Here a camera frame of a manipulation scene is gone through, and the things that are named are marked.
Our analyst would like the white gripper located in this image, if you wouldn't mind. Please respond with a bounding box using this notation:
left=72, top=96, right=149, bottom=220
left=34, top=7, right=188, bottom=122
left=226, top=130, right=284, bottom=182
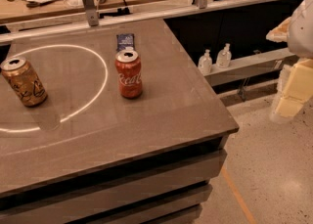
left=266, top=0, right=313, bottom=123

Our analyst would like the red coke can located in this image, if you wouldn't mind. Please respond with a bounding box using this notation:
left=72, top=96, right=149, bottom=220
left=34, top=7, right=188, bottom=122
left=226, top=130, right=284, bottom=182
left=115, top=47, right=143, bottom=99

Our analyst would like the blue rxbar blueberry packet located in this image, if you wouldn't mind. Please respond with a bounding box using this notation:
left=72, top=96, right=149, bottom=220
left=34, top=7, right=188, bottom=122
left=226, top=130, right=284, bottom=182
left=116, top=33, right=135, bottom=51

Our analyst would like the gold soda can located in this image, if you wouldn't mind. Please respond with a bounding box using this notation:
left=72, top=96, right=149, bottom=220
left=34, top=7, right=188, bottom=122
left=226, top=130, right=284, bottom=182
left=1, top=57, right=47, bottom=107

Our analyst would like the right clear sanitizer bottle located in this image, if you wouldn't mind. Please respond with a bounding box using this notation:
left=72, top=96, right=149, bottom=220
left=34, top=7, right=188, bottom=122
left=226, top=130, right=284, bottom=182
left=216, top=43, right=232, bottom=68

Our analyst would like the clear sanitizer bottle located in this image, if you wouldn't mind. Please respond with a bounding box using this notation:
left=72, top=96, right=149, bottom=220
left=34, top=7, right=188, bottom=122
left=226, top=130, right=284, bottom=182
left=198, top=49, right=212, bottom=75
left=216, top=43, right=232, bottom=68

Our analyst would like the left clear sanitizer bottle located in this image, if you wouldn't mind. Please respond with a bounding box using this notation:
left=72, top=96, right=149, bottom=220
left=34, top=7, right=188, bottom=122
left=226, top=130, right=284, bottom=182
left=198, top=49, right=212, bottom=75

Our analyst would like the grey drawer cabinet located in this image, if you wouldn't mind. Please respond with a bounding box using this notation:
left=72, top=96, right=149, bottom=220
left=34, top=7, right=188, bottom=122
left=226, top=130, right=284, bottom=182
left=0, top=138, right=227, bottom=224

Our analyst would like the aluminium frame rail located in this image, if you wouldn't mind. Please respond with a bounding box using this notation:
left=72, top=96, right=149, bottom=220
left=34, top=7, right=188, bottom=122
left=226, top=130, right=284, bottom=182
left=0, top=0, right=279, bottom=45

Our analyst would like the left metal bracket post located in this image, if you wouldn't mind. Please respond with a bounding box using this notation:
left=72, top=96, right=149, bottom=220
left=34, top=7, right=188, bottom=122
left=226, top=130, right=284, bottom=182
left=82, top=0, right=99, bottom=26

